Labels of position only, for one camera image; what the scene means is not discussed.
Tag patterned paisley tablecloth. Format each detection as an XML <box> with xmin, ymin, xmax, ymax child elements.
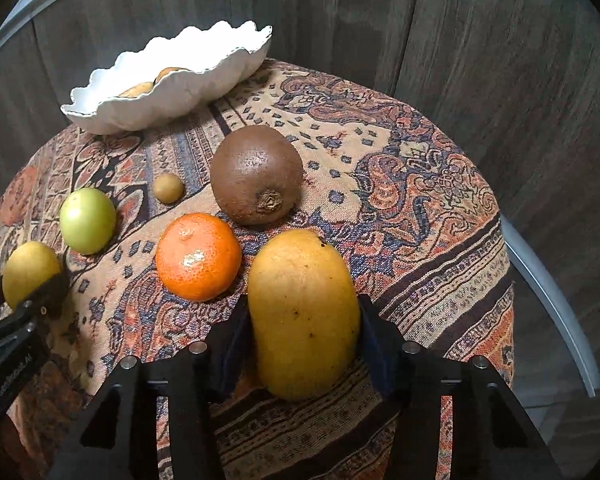
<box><xmin>0</xmin><ymin>57</ymin><xmax>516</xmax><ymax>480</ymax></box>

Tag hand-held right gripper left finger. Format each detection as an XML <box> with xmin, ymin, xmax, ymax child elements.
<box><xmin>50</xmin><ymin>294</ymin><xmax>253</xmax><ymax>480</ymax></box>

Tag green apple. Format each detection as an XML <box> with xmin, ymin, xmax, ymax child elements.
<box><xmin>60</xmin><ymin>187</ymin><xmax>117</xmax><ymax>255</ymax></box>

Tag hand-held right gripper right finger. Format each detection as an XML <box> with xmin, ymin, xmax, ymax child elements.
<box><xmin>357</xmin><ymin>294</ymin><xmax>563</xmax><ymax>480</ymax></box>

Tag white scalloped bowl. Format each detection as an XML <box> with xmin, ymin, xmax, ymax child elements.
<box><xmin>61</xmin><ymin>20</ymin><xmax>273</xmax><ymax>135</ymax></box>

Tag brown kiwi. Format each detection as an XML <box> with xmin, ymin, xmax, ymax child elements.
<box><xmin>210</xmin><ymin>125</ymin><xmax>304</xmax><ymax>226</ymax></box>

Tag small tan longan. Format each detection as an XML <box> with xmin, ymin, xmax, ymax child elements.
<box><xmin>153</xmin><ymin>172</ymin><xmax>185</xmax><ymax>205</ymax></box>

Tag yellow lemon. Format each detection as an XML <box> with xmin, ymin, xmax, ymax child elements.
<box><xmin>2</xmin><ymin>241</ymin><xmax>63</xmax><ymax>311</ymax></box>

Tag yellow mango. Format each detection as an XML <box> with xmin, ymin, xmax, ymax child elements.
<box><xmin>247</xmin><ymin>229</ymin><xmax>362</xmax><ymax>401</ymax></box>

